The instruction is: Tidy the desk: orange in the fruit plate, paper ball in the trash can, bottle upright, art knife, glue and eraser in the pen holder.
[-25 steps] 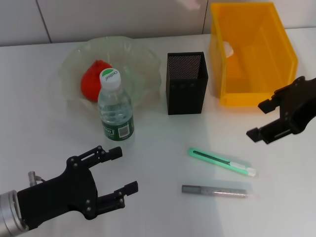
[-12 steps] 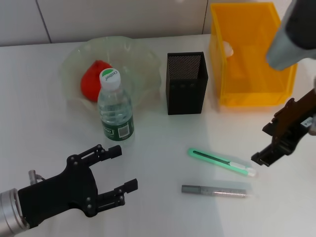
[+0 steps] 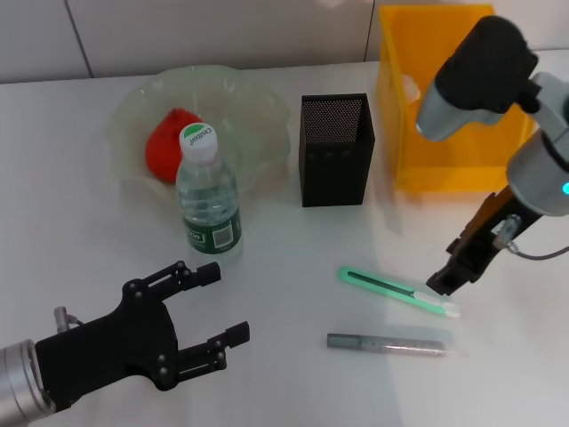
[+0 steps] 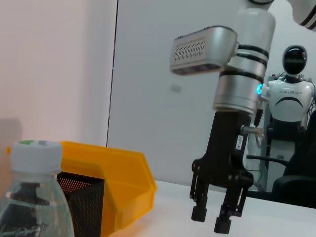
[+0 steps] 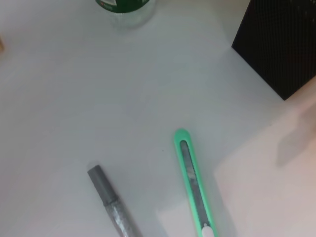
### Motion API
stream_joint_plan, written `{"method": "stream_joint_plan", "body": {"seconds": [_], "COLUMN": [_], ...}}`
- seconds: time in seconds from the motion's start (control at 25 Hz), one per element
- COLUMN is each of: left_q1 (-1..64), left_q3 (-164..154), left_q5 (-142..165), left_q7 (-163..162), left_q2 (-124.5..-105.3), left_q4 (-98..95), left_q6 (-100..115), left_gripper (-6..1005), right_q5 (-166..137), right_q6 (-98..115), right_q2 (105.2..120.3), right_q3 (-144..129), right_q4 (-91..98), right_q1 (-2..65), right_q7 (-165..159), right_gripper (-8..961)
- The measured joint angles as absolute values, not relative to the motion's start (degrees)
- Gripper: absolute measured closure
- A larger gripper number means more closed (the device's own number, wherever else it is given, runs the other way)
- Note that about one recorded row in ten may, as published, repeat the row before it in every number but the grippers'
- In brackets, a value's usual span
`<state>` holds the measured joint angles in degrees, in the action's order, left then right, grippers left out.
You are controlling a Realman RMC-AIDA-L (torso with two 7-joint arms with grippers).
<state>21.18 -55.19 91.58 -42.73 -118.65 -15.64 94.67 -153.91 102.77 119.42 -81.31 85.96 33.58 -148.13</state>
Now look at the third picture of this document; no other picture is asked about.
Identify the arm cable with plug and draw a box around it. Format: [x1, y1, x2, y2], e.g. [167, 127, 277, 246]
[52, 305, 86, 334]
[494, 213, 569, 261]

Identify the red-orange fruit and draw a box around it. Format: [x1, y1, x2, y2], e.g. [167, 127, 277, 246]
[145, 108, 201, 185]

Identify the clear green-label water bottle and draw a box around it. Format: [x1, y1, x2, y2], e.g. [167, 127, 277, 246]
[175, 123, 244, 255]

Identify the grey marker pen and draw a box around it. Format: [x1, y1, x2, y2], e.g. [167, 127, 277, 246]
[326, 332, 468, 359]

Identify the right arm cable with plug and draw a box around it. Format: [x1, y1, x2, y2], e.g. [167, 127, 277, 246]
[494, 213, 569, 261]

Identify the white paper ball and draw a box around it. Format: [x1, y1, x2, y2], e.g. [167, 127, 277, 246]
[399, 73, 422, 104]

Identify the pale green glass fruit plate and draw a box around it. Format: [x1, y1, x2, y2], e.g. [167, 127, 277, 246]
[104, 65, 293, 214]

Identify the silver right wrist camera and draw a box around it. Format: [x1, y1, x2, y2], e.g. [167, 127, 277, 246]
[415, 15, 541, 143]

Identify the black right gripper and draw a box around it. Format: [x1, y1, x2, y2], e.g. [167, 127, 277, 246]
[426, 186, 543, 298]

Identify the black mesh pen holder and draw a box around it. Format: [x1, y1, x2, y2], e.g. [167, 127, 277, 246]
[298, 93, 377, 208]

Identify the left arm cable with plug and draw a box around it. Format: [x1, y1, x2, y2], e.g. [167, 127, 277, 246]
[52, 305, 86, 334]

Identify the yellow plastic bin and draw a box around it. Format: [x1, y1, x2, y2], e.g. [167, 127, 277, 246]
[376, 3, 539, 193]

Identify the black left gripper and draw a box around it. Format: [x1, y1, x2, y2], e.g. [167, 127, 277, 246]
[35, 261, 252, 408]

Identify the green utility knife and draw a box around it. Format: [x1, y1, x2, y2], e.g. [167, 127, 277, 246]
[337, 265, 463, 319]

